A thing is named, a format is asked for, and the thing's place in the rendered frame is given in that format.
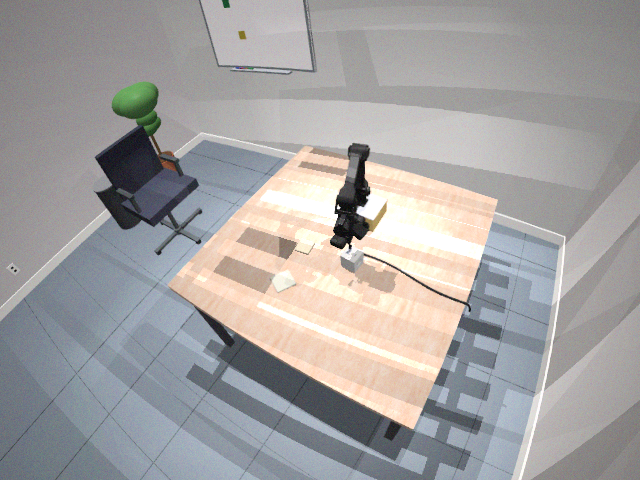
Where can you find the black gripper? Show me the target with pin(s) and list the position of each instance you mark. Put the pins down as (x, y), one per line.
(340, 242)

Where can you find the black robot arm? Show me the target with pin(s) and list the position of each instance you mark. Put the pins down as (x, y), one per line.
(353, 193)

